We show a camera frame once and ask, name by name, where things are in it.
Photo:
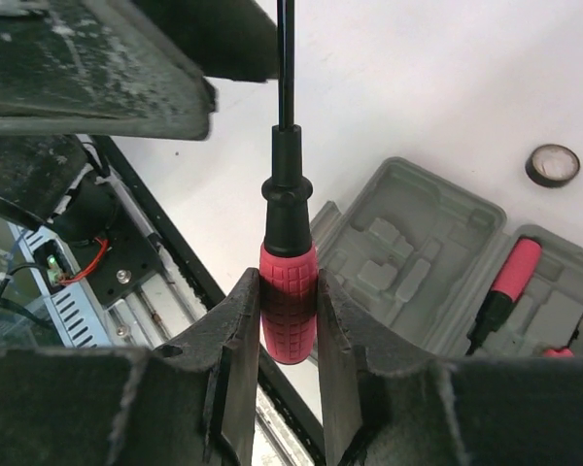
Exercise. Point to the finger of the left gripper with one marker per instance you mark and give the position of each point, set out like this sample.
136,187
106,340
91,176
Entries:
97,68
234,40

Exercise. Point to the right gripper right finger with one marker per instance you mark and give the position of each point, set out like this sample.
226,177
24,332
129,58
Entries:
387,402

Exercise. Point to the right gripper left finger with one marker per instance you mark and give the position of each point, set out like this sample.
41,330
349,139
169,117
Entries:
192,401

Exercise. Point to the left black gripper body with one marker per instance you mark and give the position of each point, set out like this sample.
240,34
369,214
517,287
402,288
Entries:
35,174

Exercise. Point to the grey plastic tool case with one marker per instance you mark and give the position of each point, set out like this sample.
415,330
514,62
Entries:
420,254

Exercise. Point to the red-handled screwdriver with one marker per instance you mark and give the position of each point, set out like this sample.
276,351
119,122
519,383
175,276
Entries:
506,289
288,266

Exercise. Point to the black electrical tape roll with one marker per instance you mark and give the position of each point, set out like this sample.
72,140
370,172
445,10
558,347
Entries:
552,166

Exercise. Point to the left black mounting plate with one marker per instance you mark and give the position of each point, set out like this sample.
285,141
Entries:
95,213

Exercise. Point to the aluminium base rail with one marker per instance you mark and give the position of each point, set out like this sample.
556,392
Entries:
183,292

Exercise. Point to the blue slotted cable duct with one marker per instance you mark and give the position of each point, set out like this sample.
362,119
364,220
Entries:
71,307

